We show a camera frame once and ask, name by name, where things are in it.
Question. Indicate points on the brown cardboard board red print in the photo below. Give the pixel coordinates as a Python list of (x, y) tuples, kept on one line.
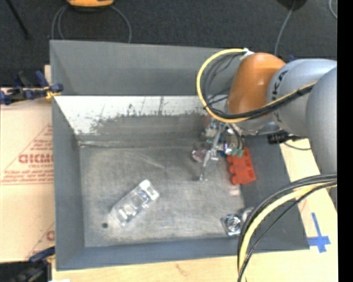
[(23, 157)]

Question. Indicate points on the black cylinder on white bracket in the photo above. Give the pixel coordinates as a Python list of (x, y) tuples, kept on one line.
[(277, 138)]

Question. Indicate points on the red toy building block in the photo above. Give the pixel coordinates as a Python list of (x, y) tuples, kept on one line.
[(241, 167)]

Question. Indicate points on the clear square glass dish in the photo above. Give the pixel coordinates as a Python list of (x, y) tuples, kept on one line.
[(232, 224)]

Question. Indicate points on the grey metal bin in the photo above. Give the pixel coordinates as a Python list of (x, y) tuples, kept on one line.
[(152, 175)]

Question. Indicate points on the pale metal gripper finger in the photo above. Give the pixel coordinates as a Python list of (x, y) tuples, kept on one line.
[(198, 155), (208, 164)]

